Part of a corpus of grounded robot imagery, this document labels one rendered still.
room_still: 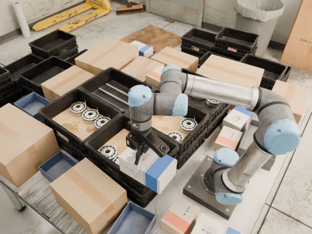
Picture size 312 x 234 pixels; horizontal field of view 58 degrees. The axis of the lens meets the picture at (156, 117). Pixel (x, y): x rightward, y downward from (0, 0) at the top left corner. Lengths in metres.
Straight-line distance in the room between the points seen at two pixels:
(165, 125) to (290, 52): 2.69
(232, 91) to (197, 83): 0.13
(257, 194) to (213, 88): 0.78
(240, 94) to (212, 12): 3.58
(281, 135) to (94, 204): 0.84
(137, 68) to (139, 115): 1.21
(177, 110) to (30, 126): 1.02
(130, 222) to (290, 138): 0.84
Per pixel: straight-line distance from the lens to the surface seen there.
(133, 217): 1.48
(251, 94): 1.09
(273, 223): 2.42
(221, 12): 4.53
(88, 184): 1.43
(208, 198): 1.51
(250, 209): 1.58
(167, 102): 0.91
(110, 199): 1.36
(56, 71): 2.90
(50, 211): 1.59
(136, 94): 0.90
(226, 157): 1.38
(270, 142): 1.02
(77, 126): 1.74
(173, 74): 1.01
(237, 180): 1.24
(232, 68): 2.11
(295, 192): 2.64
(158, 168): 1.10
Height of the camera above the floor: 2.02
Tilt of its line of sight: 43 degrees down
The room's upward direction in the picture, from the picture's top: straight up
